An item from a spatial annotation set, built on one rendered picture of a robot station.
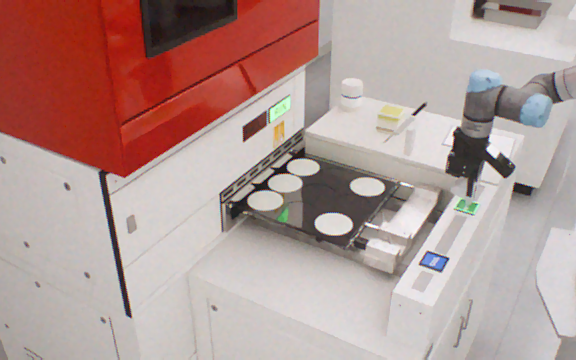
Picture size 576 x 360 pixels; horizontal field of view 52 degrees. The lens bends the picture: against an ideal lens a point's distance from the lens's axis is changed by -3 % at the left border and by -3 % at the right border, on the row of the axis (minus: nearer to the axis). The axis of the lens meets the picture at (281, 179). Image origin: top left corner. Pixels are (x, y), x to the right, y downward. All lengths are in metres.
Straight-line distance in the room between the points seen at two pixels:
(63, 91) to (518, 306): 2.19
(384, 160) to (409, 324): 0.63
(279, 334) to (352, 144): 0.66
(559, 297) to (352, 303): 0.52
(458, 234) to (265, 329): 0.53
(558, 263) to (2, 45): 1.46
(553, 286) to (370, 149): 0.65
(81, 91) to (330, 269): 0.78
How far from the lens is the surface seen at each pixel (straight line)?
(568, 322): 1.59
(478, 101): 1.45
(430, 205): 1.76
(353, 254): 1.61
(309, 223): 1.61
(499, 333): 2.70
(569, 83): 1.51
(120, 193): 1.29
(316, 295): 1.51
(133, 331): 1.52
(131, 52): 1.15
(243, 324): 1.57
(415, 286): 1.36
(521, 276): 3.02
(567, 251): 1.81
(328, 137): 1.89
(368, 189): 1.76
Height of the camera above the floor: 1.84
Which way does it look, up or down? 32 degrees down
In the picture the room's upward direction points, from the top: straight up
